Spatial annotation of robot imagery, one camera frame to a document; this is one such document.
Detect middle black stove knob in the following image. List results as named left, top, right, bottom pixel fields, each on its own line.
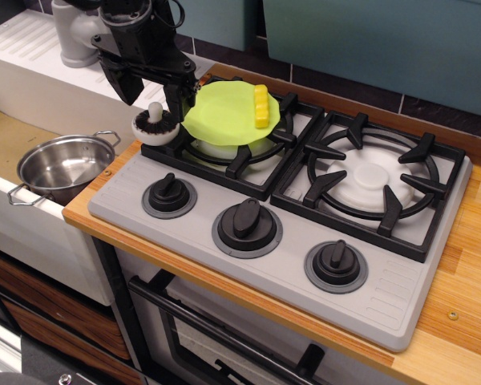
left=212, top=198, right=283, bottom=259

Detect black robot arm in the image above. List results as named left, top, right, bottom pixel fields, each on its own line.
left=68, top=1, right=199, bottom=123

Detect left black burner grate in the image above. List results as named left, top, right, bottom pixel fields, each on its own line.
left=141, top=76, right=325, bottom=201

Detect yellow toy fry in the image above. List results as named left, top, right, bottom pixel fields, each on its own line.
left=253, top=84, right=270, bottom=128

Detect grey toy faucet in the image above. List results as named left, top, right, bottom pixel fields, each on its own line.
left=51, top=1, right=109, bottom=68

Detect right black stove knob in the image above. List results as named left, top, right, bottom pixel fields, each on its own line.
left=304, top=240, right=369, bottom=294

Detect grey toy stove top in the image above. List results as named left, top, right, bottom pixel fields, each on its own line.
left=87, top=79, right=474, bottom=354

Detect black stove knob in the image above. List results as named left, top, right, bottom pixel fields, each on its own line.
left=304, top=240, right=369, bottom=294
left=142, top=172, right=198, bottom=220
left=212, top=198, right=283, bottom=259

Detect black burner grate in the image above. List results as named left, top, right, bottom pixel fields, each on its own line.
left=271, top=111, right=472, bottom=262
left=141, top=76, right=325, bottom=201

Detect green plastic plate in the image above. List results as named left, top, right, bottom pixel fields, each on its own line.
left=183, top=80, right=281, bottom=146

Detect left black stove knob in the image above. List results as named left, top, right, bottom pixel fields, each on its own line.
left=142, top=172, right=198, bottom=220

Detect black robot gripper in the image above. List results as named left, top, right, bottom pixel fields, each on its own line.
left=91, top=7, right=199, bottom=123

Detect wooden drawer fronts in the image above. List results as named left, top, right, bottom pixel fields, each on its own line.
left=0, top=251, right=143, bottom=384

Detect white toy sink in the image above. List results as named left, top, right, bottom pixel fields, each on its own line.
left=0, top=10, right=165, bottom=306

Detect toy oven door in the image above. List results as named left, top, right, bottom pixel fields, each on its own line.
left=128, top=270, right=396, bottom=384

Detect small steel pot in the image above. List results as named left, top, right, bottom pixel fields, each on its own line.
left=7, top=131, right=121, bottom=206

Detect white toy mushroom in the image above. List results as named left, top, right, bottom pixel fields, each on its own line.
left=131, top=102, right=180, bottom=147

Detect right black burner grate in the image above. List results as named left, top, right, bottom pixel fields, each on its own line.
left=271, top=111, right=472, bottom=262

